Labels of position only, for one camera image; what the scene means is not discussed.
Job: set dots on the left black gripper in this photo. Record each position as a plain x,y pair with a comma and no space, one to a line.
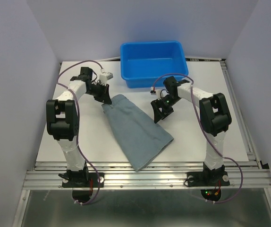
105,97

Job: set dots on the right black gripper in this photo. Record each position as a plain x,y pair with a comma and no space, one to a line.
157,115

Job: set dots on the light denim skirt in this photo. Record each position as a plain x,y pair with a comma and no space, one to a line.
140,139

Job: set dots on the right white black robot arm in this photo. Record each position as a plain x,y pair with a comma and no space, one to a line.
214,118

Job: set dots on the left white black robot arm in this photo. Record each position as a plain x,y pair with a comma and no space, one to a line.
62,120

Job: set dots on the blue plastic bin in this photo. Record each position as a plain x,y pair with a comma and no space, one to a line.
142,63

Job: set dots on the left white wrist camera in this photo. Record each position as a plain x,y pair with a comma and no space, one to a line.
104,77

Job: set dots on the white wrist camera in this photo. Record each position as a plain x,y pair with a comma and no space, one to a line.
157,92
104,77

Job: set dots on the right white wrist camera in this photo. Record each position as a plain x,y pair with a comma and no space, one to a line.
157,92

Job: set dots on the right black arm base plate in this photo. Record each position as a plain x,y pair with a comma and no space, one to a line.
206,179

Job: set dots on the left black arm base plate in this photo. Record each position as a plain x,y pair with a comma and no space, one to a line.
81,180

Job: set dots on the aluminium extrusion frame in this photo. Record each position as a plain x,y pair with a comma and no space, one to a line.
156,195

